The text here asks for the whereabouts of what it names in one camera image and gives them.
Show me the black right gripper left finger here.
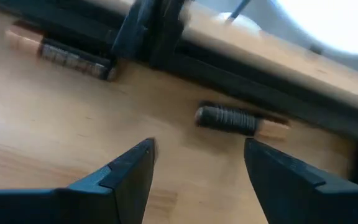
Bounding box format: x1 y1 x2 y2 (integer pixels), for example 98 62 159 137
0 138 157 224

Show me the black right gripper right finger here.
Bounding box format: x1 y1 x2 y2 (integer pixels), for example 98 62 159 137
243 138 358 224

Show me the dark cylindrical battery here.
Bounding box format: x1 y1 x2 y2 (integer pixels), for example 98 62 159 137
4 23 119 82
194 104 291 141

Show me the black aluminium table frame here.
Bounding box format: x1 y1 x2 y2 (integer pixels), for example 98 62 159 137
0 0 358 187

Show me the black frame clamp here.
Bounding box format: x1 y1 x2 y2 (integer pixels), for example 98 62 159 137
112 0 194 69

